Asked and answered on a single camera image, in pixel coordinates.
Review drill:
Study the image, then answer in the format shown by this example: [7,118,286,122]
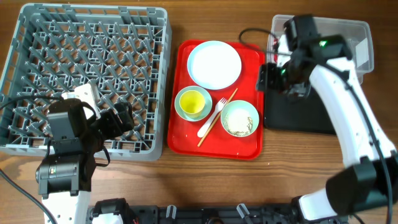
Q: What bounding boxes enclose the red snack wrapper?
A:
[272,38,279,63]

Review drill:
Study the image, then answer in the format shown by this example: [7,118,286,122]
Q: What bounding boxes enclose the rice and peanut shells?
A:
[223,108,253,136]

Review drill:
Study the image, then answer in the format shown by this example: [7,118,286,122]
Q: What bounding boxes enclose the yellow plastic cup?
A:
[179,90,205,118]

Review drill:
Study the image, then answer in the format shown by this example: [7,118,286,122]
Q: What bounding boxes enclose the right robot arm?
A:
[257,15,397,223]

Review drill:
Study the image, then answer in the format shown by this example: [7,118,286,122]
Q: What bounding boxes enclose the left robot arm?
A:
[36,98,134,223]

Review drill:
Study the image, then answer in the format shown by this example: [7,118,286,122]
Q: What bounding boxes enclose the grey dishwasher rack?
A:
[1,3,172,161]

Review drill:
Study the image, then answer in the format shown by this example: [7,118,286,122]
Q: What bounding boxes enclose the black tray bin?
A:
[264,90,336,135]

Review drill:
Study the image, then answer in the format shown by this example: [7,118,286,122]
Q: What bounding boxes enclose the wooden chopstick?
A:
[197,88,238,147]

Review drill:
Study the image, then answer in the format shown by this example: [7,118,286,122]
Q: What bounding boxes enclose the white plastic fork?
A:
[197,98,227,138]

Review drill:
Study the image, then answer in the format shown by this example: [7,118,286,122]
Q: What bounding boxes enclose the light blue plate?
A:
[187,40,242,90]

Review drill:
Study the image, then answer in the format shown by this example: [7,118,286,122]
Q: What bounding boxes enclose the red plastic tray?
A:
[167,40,265,160]

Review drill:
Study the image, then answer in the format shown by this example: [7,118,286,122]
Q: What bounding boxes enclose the mint green saucer bowl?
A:
[174,86,213,122]

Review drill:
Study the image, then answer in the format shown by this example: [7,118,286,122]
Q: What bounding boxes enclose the clear plastic bin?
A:
[266,14,374,86]

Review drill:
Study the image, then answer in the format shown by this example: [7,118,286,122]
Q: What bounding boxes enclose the right black cable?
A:
[238,27,394,224]

